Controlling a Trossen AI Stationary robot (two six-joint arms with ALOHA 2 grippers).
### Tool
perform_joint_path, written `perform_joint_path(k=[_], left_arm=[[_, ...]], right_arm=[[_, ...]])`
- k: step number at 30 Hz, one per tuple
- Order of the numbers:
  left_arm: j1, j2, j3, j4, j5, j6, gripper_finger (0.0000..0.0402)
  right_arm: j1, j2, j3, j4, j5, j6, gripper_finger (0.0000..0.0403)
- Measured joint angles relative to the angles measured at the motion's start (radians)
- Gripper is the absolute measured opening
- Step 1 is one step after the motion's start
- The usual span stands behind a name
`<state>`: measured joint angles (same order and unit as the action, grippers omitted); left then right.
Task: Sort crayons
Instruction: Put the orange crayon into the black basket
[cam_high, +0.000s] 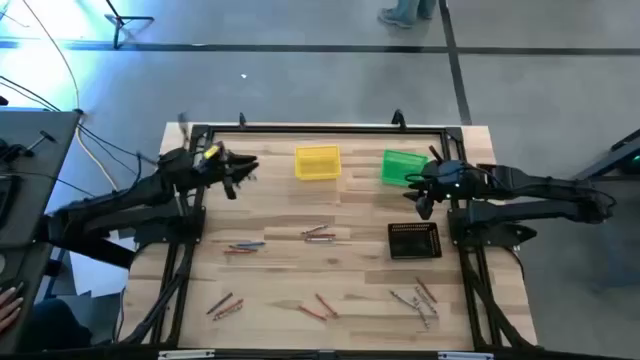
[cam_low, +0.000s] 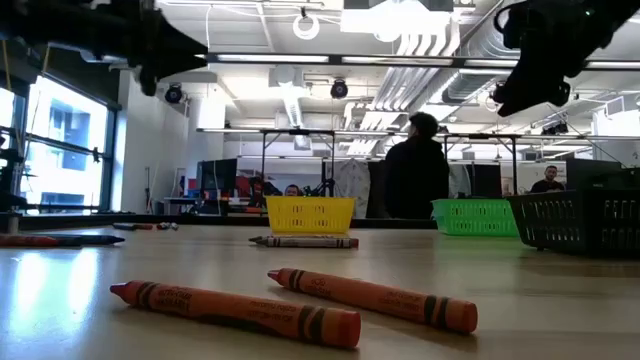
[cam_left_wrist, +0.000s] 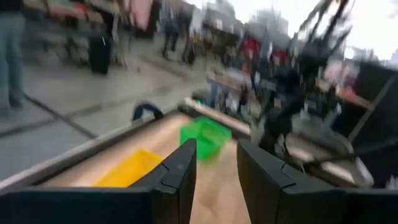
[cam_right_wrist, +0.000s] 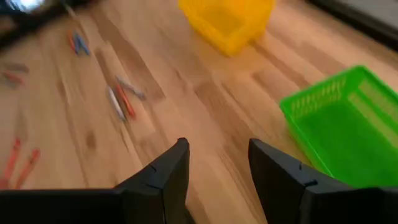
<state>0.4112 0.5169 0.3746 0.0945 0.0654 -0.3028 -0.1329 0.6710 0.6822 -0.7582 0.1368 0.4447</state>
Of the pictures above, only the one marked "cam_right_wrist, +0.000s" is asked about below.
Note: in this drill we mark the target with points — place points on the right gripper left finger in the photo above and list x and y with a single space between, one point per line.
158 193

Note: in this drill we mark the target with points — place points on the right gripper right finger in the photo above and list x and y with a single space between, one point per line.
280 186

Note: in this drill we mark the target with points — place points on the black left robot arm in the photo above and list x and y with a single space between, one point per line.
31 21

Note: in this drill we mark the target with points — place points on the green plastic basket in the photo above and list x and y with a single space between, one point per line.
342 137

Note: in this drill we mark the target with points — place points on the yellow plastic basket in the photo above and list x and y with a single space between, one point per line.
227 21

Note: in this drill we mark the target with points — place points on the black metal table frame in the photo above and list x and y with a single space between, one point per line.
357 25

